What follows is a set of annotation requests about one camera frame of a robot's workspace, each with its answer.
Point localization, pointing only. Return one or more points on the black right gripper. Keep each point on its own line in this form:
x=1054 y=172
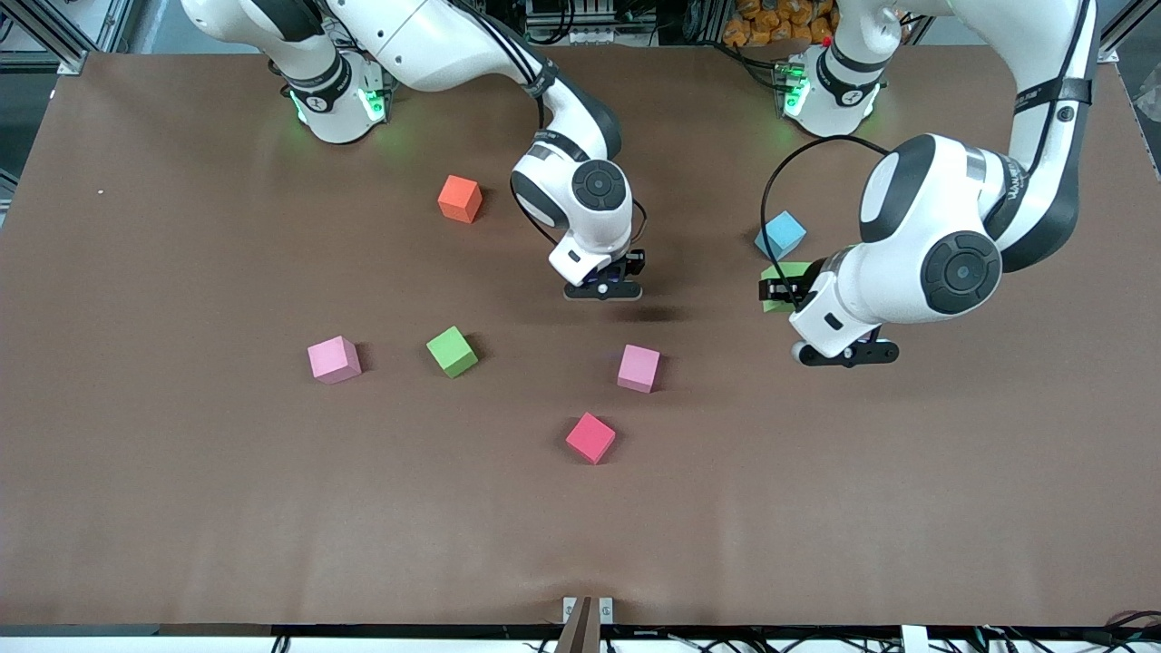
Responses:
x=632 y=263

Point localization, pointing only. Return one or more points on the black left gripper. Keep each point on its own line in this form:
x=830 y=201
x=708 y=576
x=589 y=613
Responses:
x=782 y=290

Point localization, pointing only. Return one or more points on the green foam cube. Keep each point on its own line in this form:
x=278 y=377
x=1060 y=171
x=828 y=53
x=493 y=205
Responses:
x=778 y=270
x=451 y=351

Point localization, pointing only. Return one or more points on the purple foam cube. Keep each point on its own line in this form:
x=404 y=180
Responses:
x=609 y=277

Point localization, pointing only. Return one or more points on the blue foam cube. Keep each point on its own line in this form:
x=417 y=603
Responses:
x=782 y=234

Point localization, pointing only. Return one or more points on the light pink foam cube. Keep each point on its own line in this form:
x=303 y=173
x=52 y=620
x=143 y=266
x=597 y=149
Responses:
x=639 y=367
x=333 y=358

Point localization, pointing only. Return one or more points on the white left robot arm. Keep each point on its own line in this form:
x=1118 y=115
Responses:
x=925 y=227

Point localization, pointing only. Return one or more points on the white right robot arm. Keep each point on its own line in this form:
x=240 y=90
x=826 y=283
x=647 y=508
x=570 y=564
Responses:
x=426 y=45

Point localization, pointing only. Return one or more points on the red foam cube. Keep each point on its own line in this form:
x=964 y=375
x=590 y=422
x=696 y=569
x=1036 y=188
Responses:
x=590 y=437

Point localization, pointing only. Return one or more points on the orange foam cube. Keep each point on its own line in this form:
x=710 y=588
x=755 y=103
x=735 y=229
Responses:
x=458 y=198

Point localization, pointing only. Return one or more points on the black silver electronics unit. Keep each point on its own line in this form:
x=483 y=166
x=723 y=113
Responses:
x=590 y=18

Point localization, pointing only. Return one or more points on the bag of oranges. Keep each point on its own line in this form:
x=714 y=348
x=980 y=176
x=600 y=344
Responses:
x=771 y=23

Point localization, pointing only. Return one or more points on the small white box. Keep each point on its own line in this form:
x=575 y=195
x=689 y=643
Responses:
x=914 y=639

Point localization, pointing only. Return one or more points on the brown table cover sheet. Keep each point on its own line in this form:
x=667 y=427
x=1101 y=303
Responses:
x=272 y=526

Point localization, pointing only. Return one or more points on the metal bracket with post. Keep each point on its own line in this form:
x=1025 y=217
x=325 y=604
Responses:
x=586 y=621

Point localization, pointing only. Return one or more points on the aluminium frame profile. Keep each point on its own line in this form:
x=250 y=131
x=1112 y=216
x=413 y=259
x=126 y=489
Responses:
x=54 y=41
x=1125 y=32

